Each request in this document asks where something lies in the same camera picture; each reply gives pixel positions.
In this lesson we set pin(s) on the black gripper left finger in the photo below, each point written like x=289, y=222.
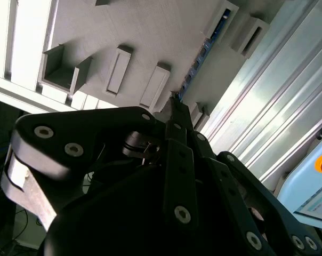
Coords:
x=97, y=122

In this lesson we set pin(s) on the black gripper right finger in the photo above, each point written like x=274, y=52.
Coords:
x=235, y=205

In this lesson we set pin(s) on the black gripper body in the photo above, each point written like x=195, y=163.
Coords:
x=123, y=213

